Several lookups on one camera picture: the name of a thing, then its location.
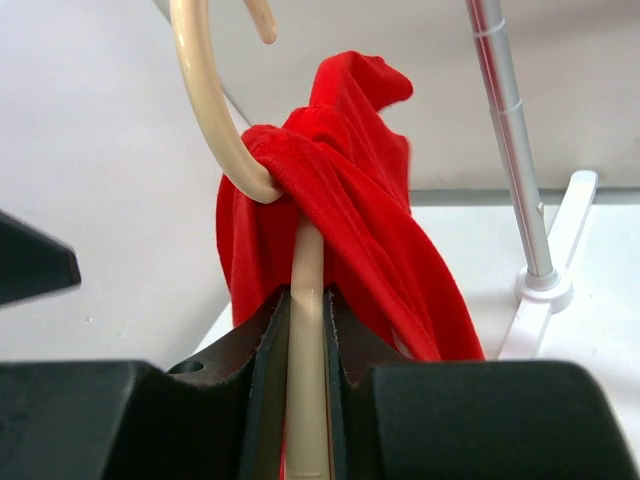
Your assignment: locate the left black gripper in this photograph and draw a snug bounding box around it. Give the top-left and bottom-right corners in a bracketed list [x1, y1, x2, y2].
[1, 211, 81, 306]

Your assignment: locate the white and silver clothes rack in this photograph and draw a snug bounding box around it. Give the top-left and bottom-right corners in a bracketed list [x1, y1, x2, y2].
[466, 1, 598, 360]

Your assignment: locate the red t shirt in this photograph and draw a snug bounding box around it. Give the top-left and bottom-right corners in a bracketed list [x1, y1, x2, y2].
[216, 51, 483, 361]

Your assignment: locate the beige plastic clothes hanger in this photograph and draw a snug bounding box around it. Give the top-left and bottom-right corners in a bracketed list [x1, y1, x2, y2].
[170, 0, 333, 479]

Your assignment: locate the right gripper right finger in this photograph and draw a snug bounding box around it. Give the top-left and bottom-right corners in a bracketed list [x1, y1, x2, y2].
[323, 287, 639, 479]

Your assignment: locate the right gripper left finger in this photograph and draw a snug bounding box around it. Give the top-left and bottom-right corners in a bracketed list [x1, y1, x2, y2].
[1, 288, 289, 479]

